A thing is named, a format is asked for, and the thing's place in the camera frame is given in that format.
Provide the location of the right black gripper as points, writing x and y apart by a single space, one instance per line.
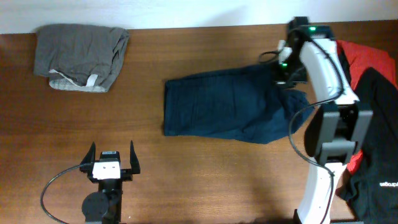
298 78

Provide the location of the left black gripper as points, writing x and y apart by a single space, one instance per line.
126 175

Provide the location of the dark blue shorts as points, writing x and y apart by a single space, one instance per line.
243 104

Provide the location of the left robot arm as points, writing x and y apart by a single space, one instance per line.
105 205

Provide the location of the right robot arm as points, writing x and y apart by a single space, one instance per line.
340 124

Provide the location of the red garment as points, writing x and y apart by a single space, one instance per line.
367 59

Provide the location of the grey folded shorts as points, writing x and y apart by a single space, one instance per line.
77 57

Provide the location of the black garment with logo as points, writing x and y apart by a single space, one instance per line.
371 192

